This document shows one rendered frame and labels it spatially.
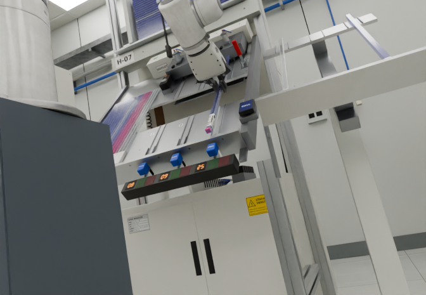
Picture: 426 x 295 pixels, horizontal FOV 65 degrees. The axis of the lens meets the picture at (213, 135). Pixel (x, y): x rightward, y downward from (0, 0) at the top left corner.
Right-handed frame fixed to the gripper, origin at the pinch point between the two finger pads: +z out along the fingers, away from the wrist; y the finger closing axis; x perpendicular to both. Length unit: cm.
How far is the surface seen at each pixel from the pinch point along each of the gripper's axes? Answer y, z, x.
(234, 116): -4.9, 1.2, 15.5
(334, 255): -2, 197, -32
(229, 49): -0.9, 3.1, -27.1
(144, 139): 27.3, 1.6, 12.9
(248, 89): -9.3, 1.8, 4.3
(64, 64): 224, 47, -216
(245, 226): 6.5, 38.6, 28.3
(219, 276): 20, 48, 41
